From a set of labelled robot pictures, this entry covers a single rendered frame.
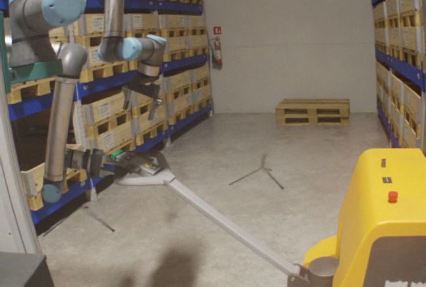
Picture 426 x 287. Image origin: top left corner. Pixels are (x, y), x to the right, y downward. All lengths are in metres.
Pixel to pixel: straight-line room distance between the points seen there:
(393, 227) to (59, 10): 1.26
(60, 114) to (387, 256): 1.33
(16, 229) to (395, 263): 1.36
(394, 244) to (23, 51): 1.42
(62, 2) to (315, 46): 6.12
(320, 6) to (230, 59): 1.99
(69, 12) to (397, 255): 1.33
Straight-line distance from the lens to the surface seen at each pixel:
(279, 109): 6.26
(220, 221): 1.78
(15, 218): 1.48
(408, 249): 1.34
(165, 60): 5.50
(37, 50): 1.40
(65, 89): 1.56
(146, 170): 1.79
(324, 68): 7.08
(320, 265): 1.85
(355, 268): 1.36
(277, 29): 7.12
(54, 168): 1.64
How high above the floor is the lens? 1.48
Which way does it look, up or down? 14 degrees down
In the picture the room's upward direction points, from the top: 5 degrees counter-clockwise
